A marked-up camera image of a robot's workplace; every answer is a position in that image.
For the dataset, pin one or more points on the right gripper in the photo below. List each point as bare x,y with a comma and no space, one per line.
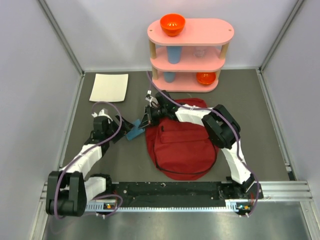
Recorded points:
148,118

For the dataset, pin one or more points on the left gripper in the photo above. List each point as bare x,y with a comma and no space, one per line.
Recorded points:
126,126

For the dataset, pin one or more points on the blue snap wallet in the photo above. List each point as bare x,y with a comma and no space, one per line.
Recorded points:
135,131

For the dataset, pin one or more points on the red student backpack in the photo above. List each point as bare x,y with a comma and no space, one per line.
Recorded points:
180,150

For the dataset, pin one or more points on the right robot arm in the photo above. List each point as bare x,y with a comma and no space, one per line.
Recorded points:
222,130

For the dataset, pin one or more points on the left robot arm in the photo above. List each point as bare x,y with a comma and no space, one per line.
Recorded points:
68,191

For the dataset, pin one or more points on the white paper sheet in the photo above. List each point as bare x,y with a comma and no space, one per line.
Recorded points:
109,88

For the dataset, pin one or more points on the lower blue cup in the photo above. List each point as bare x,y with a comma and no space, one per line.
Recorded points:
169,77

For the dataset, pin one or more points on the blue cup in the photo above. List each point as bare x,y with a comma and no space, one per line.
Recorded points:
169,77
174,54

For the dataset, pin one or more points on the pink three-tier shelf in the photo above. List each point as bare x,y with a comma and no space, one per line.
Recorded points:
213,33

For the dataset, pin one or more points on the orange bowl on bottom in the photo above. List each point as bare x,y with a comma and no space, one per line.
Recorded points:
205,78

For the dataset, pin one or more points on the orange bowl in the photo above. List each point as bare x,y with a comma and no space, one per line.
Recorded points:
172,24
205,78

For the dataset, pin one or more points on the upper blue cup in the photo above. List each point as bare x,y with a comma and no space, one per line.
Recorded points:
174,54

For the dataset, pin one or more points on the clear glass on shelf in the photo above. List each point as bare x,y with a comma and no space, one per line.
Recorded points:
199,51

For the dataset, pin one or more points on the orange bowl on top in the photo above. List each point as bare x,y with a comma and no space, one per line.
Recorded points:
172,24

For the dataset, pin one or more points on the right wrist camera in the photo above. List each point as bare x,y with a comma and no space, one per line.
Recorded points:
152,101

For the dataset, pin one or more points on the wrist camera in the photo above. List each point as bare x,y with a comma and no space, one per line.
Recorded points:
101,113
152,101

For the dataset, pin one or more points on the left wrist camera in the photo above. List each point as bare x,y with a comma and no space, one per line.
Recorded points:
101,113

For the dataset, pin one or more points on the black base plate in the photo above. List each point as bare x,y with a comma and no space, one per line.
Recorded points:
182,193

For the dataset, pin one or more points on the grey cable duct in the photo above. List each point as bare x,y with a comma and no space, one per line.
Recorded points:
108,206

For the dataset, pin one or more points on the aluminium frame rail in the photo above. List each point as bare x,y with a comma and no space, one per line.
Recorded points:
286,191

